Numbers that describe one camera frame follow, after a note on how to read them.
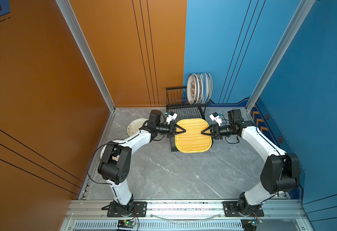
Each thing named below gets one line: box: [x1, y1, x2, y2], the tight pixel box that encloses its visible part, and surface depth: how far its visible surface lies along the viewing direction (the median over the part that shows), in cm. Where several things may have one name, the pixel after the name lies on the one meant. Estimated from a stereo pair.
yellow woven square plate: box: [175, 118, 212, 154], surface depth 80 cm
